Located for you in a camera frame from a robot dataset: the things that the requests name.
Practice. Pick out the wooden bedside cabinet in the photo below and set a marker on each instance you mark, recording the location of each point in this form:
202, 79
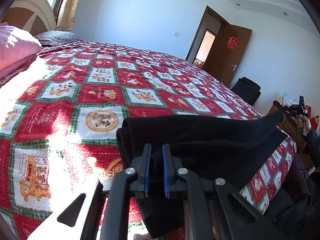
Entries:
289, 126

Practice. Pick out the red patchwork bear bedspread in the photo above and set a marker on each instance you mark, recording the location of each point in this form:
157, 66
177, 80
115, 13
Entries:
60, 114

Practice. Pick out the brown wooden door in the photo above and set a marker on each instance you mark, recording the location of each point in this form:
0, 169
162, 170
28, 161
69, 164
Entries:
219, 60

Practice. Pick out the black pants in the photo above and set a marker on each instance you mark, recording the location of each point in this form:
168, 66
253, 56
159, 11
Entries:
211, 147

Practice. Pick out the cream and brown headboard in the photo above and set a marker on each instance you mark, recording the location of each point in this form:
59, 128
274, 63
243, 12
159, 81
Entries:
34, 16

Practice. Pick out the striped pillow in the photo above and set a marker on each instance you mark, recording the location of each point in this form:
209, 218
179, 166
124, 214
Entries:
56, 38

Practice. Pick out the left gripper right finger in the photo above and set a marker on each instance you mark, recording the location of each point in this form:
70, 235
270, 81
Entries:
213, 209

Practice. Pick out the person's right forearm sleeve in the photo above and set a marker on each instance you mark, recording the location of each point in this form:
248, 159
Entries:
312, 147

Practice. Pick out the red door decoration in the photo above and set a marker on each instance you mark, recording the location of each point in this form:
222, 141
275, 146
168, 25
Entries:
232, 43

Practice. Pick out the silver door handle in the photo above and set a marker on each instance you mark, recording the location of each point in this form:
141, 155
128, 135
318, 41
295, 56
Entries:
233, 66

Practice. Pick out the person's right hand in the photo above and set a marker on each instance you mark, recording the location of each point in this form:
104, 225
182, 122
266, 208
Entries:
303, 124

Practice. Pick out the pink folded blanket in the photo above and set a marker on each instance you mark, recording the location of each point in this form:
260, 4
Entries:
17, 47

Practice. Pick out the yellow patterned curtain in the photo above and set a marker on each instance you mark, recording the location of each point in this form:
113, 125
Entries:
67, 15

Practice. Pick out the black suitcase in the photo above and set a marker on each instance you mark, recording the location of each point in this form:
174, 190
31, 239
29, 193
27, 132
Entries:
246, 89

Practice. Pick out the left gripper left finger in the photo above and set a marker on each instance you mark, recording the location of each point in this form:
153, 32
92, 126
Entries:
103, 208

